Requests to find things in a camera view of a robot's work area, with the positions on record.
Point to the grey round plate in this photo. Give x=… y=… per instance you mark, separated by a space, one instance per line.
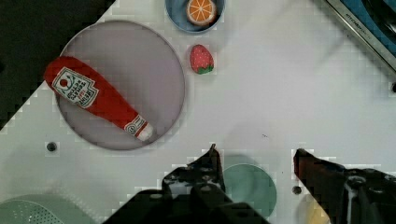
x=143 y=67

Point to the blue bowl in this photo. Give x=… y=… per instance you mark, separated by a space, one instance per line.
x=176 y=11

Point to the silver black toaster oven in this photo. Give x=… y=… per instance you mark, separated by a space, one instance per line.
x=372 y=22

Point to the green perforated colander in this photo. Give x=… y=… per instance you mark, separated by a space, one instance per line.
x=42 y=209

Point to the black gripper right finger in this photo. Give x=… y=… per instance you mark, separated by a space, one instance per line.
x=348 y=196

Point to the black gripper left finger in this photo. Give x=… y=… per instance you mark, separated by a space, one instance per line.
x=207 y=169

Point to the orange slice toy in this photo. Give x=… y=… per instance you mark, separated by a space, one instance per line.
x=201 y=12

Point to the red ketchup bottle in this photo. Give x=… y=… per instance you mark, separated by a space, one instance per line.
x=81 y=85

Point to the red strawberry toy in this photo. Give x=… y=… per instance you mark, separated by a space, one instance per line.
x=201 y=60

